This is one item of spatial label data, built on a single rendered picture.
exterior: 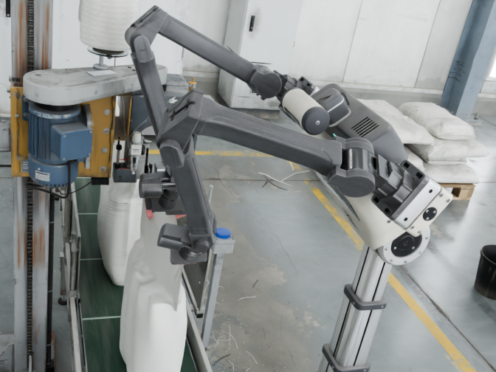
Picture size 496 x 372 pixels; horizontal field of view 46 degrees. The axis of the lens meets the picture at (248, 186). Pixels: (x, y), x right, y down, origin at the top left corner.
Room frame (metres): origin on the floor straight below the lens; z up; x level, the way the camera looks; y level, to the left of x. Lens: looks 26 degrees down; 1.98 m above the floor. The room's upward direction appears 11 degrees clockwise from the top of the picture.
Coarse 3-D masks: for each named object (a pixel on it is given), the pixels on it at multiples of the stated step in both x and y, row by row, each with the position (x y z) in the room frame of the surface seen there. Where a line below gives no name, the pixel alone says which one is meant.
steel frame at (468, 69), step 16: (480, 0) 7.31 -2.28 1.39; (480, 16) 7.24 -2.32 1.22; (464, 32) 7.29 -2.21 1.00; (480, 32) 7.16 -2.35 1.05; (464, 48) 7.31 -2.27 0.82; (480, 48) 6.98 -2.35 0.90; (464, 64) 7.24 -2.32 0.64; (480, 64) 7.01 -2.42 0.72; (448, 80) 7.28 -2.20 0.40; (464, 80) 7.16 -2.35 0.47; (480, 80) 7.04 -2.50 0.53; (448, 96) 7.31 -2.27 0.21; (464, 96) 6.98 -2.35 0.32; (464, 112) 7.01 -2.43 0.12
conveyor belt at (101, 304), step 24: (96, 192) 2.89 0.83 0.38; (96, 216) 2.63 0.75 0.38; (96, 240) 2.41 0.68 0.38; (96, 264) 2.22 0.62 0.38; (96, 288) 2.05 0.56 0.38; (120, 288) 2.08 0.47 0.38; (96, 312) 1.89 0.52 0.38; (120, 312) 1.92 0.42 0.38; (96, 336) 1.76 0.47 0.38; (96, 360) 1.63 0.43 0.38; (120, 360) 1.65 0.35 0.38; (192, 360) 1.72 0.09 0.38
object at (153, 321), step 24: (144, 216) 1.80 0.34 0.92; (168, 216) 1.67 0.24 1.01; (144, 240) 1.74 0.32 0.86; (144, 264) 1.62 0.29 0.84; (168, 264) 1.50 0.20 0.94; (144, 288) 1.52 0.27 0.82; (168, 288) 1.49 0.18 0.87; (144, 312) 1.48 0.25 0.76; (168, 312) 1.48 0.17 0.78; (120, 336) 1.66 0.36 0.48; (144, 336) 1.46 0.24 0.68; (168, 336) 1.47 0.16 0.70; (144, 360) 1.45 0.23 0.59; (168, 360) 1.47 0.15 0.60
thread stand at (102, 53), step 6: (90, 48) 1.70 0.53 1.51; (96, 48) 1.70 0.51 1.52; (96, 54) 1.66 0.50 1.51; (102, 54) 1.66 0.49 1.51; (108, 54) 1.67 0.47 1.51; (114, 54) 1.68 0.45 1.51; (120, 54) 1.70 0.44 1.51; (126, 54) 1.71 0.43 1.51; (102, 60) 1.83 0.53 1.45; (96, 66) 1.81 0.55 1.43; (102, 66) 1.82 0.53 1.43; (108, 66) 1.84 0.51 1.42
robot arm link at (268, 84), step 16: (144, 16) 1.55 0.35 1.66; (160, 16) 1.52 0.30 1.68; (128, 32) 1.52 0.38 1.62; (144, 32) 1.50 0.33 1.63; (160, 32) 1.53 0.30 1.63; (176, 32) 1.55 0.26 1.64; (192, 32) 1.57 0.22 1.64; (192, 48) 1.57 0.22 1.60; (208, 48) 1.59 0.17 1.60; (224, 48) 1.62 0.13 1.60; (224, 64) 1.61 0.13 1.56; (240, 64) 1.63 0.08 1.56; (256, 64) 1.72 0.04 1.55; (256, 80) 1.62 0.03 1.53; (272, 80) 1.64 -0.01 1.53; (272, 96) 1.64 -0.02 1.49
